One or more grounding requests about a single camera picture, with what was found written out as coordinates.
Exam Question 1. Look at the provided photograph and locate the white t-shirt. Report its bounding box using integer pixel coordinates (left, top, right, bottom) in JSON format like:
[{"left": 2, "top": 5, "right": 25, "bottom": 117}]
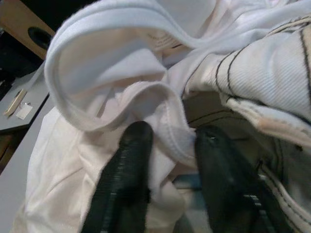
[{"left": 14, "top": 0, "right": 311, "bottom": 233}]

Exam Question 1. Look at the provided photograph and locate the blue garment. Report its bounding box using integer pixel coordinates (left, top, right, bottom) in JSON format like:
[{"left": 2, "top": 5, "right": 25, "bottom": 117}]
[{"left": 173, "top": 173, "right": 204, "bottom": 194}]

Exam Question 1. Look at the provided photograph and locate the grey folding table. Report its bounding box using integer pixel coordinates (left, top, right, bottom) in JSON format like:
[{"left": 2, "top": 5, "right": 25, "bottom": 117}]
[{"left": 0, "top": 97, "right": 81, "bottom": 233}]

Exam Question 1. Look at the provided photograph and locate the grey side table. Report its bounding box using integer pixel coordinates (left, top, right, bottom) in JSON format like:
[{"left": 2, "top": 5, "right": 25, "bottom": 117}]
[{"left": 0, "top": 62, "right": 51, "bottom": 133}]

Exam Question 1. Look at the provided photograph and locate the white card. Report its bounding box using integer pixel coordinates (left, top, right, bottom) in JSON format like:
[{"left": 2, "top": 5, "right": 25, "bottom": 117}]
[{"left": 16, "top": 101, "right": 34, "bottom": 120}]

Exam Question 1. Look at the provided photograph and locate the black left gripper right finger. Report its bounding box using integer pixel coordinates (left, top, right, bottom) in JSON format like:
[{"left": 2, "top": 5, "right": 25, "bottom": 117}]
[{"left": 193, "top": 126, "right": 297, "bottom": 233}]

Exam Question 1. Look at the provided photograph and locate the wooden speaker cabinet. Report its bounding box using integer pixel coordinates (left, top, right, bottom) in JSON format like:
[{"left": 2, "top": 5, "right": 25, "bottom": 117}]
[{"left": 0, "top": 0, "right": 57, "bottom": 60}]

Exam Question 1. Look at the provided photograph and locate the white denim garment black stitching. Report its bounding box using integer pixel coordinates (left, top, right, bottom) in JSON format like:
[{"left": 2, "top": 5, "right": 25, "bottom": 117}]
[{"left": 182, "top": 17, "right": 311, "bottom": 233}]

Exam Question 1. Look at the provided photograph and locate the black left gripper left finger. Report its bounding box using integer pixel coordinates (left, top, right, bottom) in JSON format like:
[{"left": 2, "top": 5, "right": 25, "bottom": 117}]
[{"left": 84, "top": 121, "right": 155, "bottom": 233}]

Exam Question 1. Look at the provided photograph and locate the wooden stick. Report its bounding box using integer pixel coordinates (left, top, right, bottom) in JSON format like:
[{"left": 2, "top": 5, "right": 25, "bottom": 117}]
[{"left": 2, "top": 88, "right": 27, "bottom": 117}]

